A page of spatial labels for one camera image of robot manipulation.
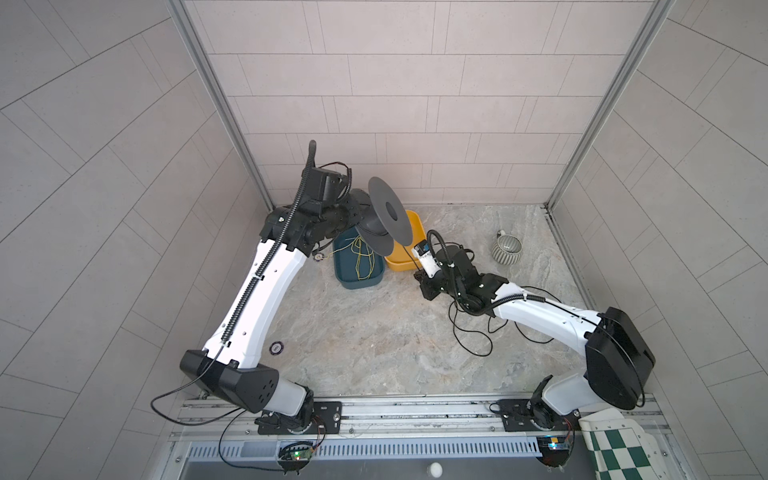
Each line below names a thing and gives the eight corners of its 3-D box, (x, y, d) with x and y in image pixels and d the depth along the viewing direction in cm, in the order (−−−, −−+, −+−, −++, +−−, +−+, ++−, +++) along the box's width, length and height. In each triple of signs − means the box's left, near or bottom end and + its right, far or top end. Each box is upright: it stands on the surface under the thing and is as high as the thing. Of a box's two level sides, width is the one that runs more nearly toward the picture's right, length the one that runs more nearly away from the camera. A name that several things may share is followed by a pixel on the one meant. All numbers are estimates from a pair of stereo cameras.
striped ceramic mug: (489, 264, 102) (493, 255, 98) (495, 239, 109) (499, 229, 105) (514, 272, 100) (519, 262, 96) (518, 245, 107) (523, 235, 103)
